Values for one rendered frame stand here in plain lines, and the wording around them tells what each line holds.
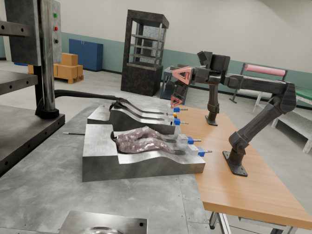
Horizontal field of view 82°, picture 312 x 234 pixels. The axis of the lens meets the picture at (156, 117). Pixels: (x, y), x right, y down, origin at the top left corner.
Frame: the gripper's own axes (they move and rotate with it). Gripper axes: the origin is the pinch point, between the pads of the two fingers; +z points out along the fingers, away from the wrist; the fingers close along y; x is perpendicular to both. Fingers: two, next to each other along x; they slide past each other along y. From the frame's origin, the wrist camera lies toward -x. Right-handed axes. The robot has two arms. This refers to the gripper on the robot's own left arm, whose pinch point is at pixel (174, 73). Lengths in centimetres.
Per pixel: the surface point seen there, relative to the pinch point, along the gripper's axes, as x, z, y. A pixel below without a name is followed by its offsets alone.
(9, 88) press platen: 16, 73, 6
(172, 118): 27.8, -3.1, -17.9
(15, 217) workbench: 38, 38, 49
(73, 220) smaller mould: 32, 20, 52
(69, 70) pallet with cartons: 74, 270, -397
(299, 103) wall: 120, -503, -626
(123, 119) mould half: 29.9, 23.9, -11.0
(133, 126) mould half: 33.8, 18.3, -11.5
